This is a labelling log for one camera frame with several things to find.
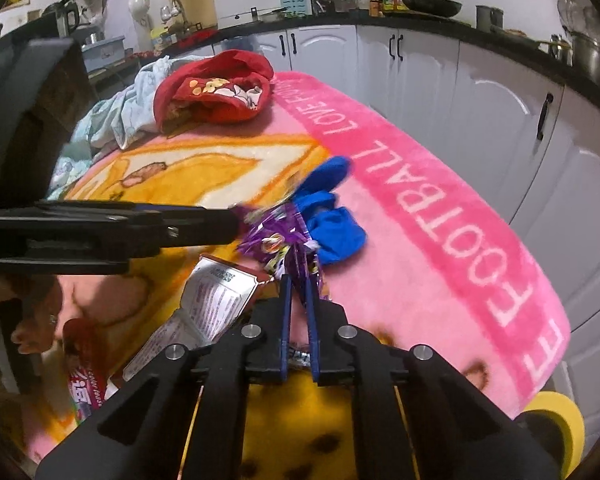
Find black kitchen countertop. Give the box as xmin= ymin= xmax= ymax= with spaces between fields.
xmin=80 ymin=7 xmax=600 ymax=98

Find chrome faucet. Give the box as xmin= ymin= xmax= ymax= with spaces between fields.
xmin=160 ymin=0 xmax=186 ymax=28

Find black wok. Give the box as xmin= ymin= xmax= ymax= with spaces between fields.
xmin=369 ymin=0 xmax=463 ymax=17

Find rainbow candy packet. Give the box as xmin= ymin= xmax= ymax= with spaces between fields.
xmin=62 ymin=317 xmax=113 ymax=428

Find grey plastic box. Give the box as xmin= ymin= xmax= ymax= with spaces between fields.
xmin=82 ymin=35 xmax=128 ymax=68

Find large steel pot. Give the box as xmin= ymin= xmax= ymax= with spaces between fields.
xmin=570 ymin=30 xmax=600 ymax=93

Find row of condiment bottles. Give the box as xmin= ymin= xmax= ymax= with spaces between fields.
xmin=355 ymin=0 xmax=411 ymax=16

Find blue crumpled cloth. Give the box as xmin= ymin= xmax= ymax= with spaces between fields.
xmin=294 ymin=156 xmax=368 ymax=266

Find person's left hand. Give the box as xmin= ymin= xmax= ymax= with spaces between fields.
xmin=10 ymin=280 xmax=65 ymax=357

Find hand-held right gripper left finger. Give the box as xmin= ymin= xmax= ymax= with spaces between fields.
xmin=35 ymin=272 xmax=293 ymax=480

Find metal cup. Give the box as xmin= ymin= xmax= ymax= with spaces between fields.
xmin=476 ymin=5 xmax=504 ymax=31

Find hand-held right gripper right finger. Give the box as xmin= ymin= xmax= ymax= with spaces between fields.
xmin=302 ymin=272 xmax=576 ymax=480

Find pink printed blanket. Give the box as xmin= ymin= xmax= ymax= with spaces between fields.
xmin=20 ymin=71 xmax=573 ymax=480

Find blue knife block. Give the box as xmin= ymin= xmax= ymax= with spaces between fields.
xmin=279 ymin=0 xmax=313 ymax=17

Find light blue printed cloth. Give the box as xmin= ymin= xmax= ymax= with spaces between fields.
xmin=47 ymin=55 xmax=173 ymax=201

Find silver-lined torn wrapper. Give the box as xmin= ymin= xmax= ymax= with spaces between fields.
xmin=122 ymin=255 xmax=273 ymax=386

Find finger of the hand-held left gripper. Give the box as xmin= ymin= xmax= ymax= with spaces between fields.
xmin=0 ymin=199 xmax=242 ymax=277

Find black kettle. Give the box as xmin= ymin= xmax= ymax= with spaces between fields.
xmin=42 ymin=0 xmax=81 ymax=36

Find red embroidered cloth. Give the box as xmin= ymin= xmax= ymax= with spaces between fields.
xmin=154 ymin=50 xmax=276 ymax=133

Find white plastic ladle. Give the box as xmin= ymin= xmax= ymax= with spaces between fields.
xmin=127 ymin=0 xmax=152 ymax=36

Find wooden cutting board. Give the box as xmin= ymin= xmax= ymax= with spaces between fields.
xmin=168 ymin=0 xmax=218 ymax=31

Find purple foil wrapper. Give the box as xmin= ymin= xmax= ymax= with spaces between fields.
xmin=237 ymin=204 xmax=328 ymax=306

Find white lower cabinets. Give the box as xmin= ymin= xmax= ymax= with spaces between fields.
xmin=220 ymin=25 xmax=600 ymax=441

